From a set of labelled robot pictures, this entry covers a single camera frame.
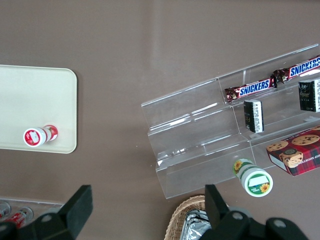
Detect Snickers chocolate bar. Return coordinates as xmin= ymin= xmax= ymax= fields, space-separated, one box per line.
xmin=272 ymin=54 xmax=320 ymax=83
xmin=224 ymin=77 xmax=278 ymax=104

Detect small black snack box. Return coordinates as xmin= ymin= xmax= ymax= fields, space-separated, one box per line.
xmin=243 ymin=99 xmax=265 ymax=134
xmin=298 ymin=78 xmax=320 ymax=113

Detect red tartan cookie box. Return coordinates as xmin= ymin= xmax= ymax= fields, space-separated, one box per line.
xmin=265 ymin=125 xmax=320 ymax=177

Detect beige plastic tray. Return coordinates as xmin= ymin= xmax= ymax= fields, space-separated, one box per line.
xmin=0 ymin=64 xmax=78 ymax=154

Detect clear acrylic tiered shelf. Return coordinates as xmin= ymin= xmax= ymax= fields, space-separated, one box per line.
xmin=140 ymin=43 xmax=320 ymax=200

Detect light wicker basket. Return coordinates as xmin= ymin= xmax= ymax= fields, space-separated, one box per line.
xmin=166 ymin=194 xmax=213 ymax=240

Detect green sunflower yogurt cup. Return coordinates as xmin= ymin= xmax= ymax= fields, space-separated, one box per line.
xmin=232 ymin=157 xmax=274 ymax=197

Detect stacked foil containers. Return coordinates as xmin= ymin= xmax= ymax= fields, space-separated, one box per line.
xmin=183 ymin=209 xmax=213 ymax=240

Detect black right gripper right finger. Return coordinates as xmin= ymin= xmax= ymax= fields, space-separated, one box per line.
xmin=204 ymin=184 xmax=309 ymax=240

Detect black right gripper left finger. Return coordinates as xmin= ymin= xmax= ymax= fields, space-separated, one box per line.
xmin=32 ymin=184 xmax=94 ymax=240

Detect clear acrylic bottle rack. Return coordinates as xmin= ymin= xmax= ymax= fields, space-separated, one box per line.
xmin=0 ymin=197 xmax=65 ymax=213

